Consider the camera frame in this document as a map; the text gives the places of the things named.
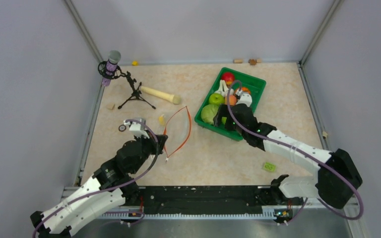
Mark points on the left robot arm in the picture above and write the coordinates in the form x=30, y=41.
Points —
x=110, y=186

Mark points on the peach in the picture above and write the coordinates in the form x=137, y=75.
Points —
x=230, y=100

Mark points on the white garlic bulbs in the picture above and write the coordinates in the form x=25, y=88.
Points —
x=223, y=89

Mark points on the purple microphone on tripod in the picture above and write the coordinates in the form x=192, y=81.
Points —
x=110, y=71

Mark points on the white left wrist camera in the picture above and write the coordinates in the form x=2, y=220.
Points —
x=137, y=127

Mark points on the clear zip bag orange zipper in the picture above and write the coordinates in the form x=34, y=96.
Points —
x=178, y=129

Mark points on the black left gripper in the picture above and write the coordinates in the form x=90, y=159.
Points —
x=151, y=140

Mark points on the green apple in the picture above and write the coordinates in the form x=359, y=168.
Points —
x=216, y=99

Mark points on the orange mini pumpkin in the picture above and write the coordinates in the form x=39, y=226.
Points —
x=239, y=91

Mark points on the green toy brick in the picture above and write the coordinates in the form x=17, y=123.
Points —
x=269, y=167

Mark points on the green cabbage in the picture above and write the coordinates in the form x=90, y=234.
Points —
x=208, y=113

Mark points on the cream toy microphone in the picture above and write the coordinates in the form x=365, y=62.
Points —
x=172, y=98

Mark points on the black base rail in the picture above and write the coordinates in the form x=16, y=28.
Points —
x=203, y=200

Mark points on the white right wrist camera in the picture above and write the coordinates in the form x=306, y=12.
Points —
x=245, y=99

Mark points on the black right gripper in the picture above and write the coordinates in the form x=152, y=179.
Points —
x=223, y=111

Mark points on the green plastic tray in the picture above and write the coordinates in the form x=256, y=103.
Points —
x=254, y=85

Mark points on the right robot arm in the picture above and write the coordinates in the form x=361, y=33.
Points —
x=333, y=178

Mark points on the small wooden block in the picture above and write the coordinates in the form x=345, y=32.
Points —
x=110, y=106

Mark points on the red apple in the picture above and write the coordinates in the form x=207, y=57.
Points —
x=228, y=78

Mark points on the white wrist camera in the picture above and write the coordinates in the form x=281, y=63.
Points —
x=245, y=99
x=137, y=127

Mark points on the brown cork piece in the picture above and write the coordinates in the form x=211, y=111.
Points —
x=252, y=61

